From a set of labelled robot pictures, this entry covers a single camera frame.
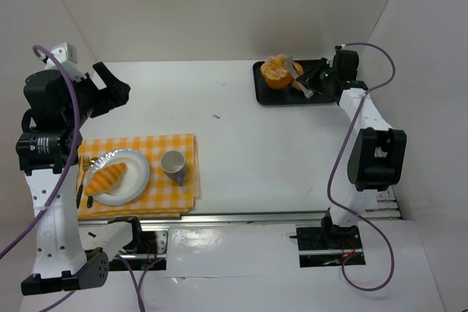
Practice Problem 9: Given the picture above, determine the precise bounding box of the white blue-rimmed plate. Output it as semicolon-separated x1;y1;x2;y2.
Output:
86;148;150;206

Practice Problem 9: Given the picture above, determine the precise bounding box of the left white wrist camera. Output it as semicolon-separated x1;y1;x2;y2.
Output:
50;42;90;82

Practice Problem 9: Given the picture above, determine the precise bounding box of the gold fork black handle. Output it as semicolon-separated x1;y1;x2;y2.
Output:
76;155;91;208

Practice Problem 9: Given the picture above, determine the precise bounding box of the purple mug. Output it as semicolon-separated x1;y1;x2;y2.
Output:
159;150;188;186

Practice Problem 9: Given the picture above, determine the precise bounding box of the large round orange bun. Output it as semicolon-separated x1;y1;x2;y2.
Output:
260;54;293;90

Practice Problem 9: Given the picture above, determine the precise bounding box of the aluminium rail front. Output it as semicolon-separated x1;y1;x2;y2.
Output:
78;210;330;227

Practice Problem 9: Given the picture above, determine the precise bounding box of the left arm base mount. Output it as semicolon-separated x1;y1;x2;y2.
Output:
79;216;168;271

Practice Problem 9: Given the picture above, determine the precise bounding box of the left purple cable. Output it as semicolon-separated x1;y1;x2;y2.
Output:
0;45;82;258

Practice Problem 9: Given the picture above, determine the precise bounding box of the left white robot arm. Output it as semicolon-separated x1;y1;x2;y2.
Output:
16;60;142;296

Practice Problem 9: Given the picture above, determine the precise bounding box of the black bread tray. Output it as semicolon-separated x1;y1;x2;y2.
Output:
252;61;335;107

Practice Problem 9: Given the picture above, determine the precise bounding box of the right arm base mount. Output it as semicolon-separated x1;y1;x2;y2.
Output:
289;227;366;268

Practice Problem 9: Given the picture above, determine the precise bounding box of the oval bread roll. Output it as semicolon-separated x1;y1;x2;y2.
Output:
290;80;303;91

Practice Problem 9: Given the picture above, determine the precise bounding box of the yellow checkered cloth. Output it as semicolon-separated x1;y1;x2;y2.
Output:
78;134;200;220

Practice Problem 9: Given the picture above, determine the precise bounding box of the striped orange croissant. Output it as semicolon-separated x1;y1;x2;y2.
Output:
84;162;127;197

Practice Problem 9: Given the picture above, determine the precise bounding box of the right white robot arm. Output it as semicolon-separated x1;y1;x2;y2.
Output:
283;45;407;248

